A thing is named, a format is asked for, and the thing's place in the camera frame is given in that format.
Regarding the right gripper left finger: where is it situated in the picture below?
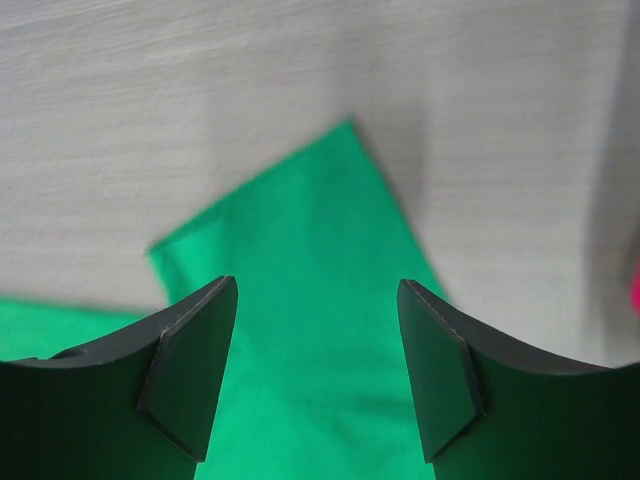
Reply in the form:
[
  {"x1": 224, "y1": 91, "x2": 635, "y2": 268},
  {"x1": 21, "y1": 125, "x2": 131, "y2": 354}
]
[{"x1": 1, "y1": 276, "x2": 238, "y2": 479}]

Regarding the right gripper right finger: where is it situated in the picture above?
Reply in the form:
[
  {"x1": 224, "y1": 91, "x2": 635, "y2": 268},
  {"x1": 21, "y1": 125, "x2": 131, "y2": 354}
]
[{"x1": 397, "y1": 280, "x2": 639, "y2": 479}]

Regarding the green t-shirt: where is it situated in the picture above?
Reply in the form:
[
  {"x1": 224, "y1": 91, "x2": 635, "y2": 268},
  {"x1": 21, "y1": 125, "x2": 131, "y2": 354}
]
[{"x1": 1, "y1": 121, "x2": 440, "y2": 479}]

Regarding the pink t-shirt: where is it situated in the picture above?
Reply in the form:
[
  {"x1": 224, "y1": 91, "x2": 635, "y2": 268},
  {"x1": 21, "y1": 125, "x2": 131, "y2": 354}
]
[{"x1": 627, "y1": 259, "x2": 640, "y2": 317}]

